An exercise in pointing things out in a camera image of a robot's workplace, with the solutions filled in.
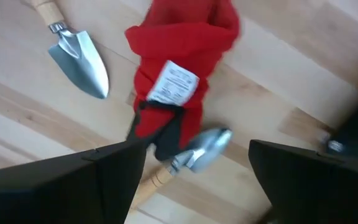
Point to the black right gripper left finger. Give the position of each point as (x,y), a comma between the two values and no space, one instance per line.
(57,193)

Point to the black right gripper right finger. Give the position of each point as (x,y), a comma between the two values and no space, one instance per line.
(322,193)

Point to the small yellow object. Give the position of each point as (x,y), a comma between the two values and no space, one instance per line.
(207,147)

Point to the red gardening glove black cuff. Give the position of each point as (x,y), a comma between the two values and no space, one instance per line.
(182,37)

